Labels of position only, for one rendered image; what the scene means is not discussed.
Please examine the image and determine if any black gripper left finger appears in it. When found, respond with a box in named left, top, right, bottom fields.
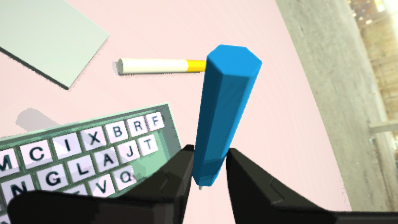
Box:
left=7, top=144, right=194, bottom=224

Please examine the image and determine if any white and yellow cylinder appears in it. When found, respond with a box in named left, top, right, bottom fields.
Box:
left=118, top=58, right=206, bottom=74

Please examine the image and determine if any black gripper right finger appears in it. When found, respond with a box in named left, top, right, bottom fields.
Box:
left=226, top=148, right=398, bottom=224

